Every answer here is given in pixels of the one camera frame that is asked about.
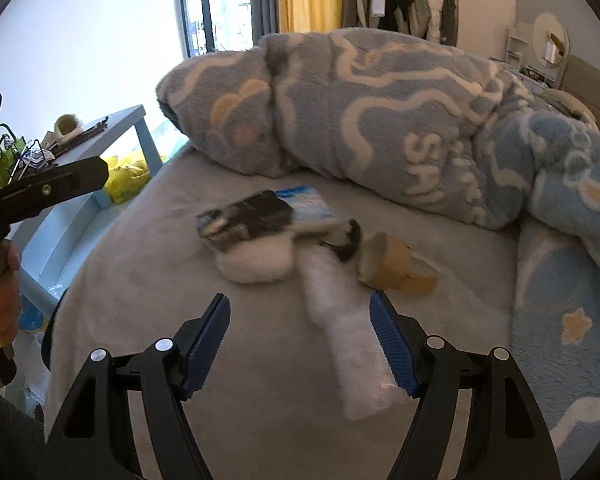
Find black wire hanger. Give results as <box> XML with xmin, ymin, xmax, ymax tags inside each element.
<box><xmin>7</xmin><ymin>140</ymin><xmax>55</xmax><ymax>184</ymax></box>

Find dark wooden sticks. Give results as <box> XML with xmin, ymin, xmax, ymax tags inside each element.
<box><xmin>50</xmin><ymin>116</ymin><xmax>109</xmax><ymax>157</ymax></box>

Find light blue side table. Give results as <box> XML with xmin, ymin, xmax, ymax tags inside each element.
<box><xmin>12</xmin><ymin>105</ymin><xmax>162</xmax><ymax>316</ymax></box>

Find blue tissue pack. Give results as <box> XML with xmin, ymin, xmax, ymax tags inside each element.
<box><xmin>275</xmin><ymin>185</ymin><xmax>339</xmax><ymax>224</ymax></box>

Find black white snack wrapper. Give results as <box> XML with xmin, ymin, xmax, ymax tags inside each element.
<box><xmin>196</xmin><ymin>190</ymin><xmax>294</xmax><ymax>252</ymax></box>

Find grey bed sheet mattress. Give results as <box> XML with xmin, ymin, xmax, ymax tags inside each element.
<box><xmin>44</xmin><ymin>146</ymin><xmax>600</xmax><ymax>480</ymax></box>

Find round vanity mirror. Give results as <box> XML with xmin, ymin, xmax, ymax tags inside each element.
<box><xmin>532</xmin><ymin>13</ymin><xmax>569</xmax><ymax>68</ymax></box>

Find black curved plastic piece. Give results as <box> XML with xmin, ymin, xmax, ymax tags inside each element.
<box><xmin>320</xmin><ymin>219</ymin><xmax>362</xmax><ymax>262</ymax></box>

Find person left hand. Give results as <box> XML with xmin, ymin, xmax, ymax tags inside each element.
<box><xmin>0</xmin><ymin>245</ymin><xmax>21</xmax><ymax>348</ymax></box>

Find green white fluffy slipper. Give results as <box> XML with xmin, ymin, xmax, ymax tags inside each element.
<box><xmin>41</xmin><ymin>114</ymin><xmax>84</xmax><ymax>150</ymax></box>

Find black framed window door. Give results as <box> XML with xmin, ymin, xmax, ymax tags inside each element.
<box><xmin>176</xmin><ymin>0</ymin><xmax>252</xmax><ymax>58</ymax></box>

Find brown tape roll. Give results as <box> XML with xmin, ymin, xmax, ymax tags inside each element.
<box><xmin>358</xmin><ymin>233</ymin><xmax>440</xmax><ymax>296</ymax></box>

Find yellow plastic bag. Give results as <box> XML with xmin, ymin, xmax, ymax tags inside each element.
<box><xmin>105</xmin><ymin>151</ymin><xmax>151</xmax><ymax>205</ymax></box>

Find blue grey fleece blanket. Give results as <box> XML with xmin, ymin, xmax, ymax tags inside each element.
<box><xmin>157</xmin><ymin>28</ymin><xmax>600</xmax><ymax>267</ymax></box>

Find green handbag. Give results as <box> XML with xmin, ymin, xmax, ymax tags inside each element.
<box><xmin>0</xmin><ymin>124</ymin><xmax>27</xmax><ymax>188</ymax></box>

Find white tissue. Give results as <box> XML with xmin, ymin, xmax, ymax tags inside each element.
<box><xmin>215</xmin><ymin>234</ymin><xmax>294</xmax><ymax>284</ymax></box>

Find white dressing table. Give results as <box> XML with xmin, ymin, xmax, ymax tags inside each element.
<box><xmin>491</xmin><ymin>22</ymin><xmax>557</xmax><ymax>88</ymax></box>

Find grey bed headboard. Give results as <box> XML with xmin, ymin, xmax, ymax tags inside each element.
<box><xmin>559</xmin><ymin>55</ymin><xmax>600</xmax><ymax>128</ymax></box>

